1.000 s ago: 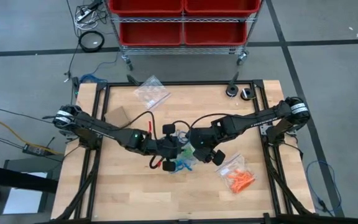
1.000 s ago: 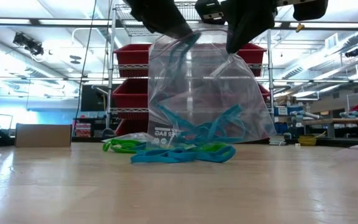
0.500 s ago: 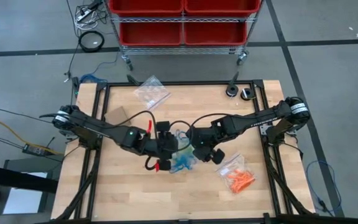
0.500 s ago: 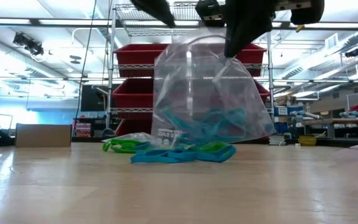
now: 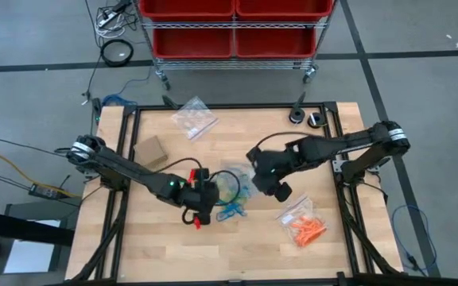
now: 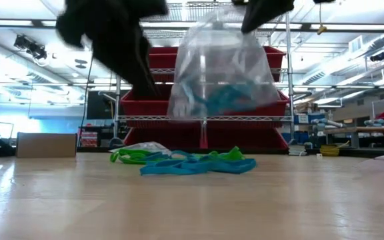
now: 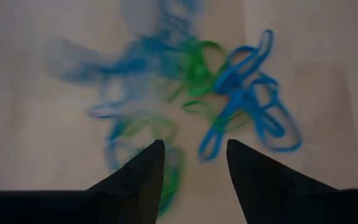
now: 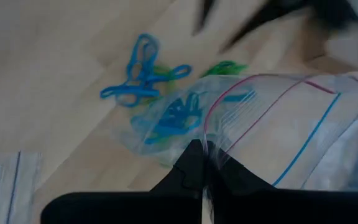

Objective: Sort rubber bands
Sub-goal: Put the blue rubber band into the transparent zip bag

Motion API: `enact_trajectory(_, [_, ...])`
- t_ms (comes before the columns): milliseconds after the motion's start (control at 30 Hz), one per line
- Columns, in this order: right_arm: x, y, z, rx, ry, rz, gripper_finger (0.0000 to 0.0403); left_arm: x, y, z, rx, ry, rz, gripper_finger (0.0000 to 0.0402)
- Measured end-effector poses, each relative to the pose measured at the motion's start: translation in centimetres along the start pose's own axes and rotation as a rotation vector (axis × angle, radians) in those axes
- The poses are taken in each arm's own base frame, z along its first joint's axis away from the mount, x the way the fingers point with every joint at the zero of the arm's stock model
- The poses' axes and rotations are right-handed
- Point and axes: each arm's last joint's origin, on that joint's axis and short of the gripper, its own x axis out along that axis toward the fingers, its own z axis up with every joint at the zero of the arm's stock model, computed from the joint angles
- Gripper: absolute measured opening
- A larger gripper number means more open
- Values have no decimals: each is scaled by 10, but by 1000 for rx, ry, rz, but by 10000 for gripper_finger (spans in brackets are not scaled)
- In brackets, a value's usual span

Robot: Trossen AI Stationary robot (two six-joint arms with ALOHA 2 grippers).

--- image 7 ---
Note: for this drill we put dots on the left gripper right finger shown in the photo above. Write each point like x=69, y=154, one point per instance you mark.
x=291, y=202

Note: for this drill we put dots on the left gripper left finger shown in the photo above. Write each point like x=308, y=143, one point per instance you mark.
x=104, y=205

